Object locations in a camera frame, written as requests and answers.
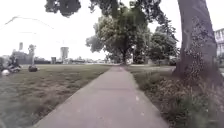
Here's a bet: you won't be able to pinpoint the broad leafy tree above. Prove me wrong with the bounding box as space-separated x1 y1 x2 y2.
85 6 151 65

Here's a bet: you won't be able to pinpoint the grey concrete path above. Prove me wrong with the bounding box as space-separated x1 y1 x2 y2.
31 64 171 128

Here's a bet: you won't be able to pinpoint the tall tower building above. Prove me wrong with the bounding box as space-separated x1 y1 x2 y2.
60 46 70 63

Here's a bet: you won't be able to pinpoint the cluster of dark trees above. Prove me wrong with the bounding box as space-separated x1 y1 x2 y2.
146 19 181 66

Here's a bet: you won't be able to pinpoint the grass verge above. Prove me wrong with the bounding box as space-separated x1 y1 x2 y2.
126 64 224 128

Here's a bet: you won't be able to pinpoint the grass field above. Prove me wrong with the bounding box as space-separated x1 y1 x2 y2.
0 63 113 128

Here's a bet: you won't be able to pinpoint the large tree with thick trunk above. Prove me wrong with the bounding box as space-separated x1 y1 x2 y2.
44 0 224 86

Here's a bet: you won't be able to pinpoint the group of distant buildings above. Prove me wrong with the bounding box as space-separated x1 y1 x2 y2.
9 41 52 65

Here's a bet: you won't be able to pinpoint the person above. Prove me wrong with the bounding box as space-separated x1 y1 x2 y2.
6 53 22 74

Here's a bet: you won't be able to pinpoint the pale building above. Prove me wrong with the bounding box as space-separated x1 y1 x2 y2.
214 28 224 58

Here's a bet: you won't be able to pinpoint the overhead wires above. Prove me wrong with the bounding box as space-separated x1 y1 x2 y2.
0 14 55 35

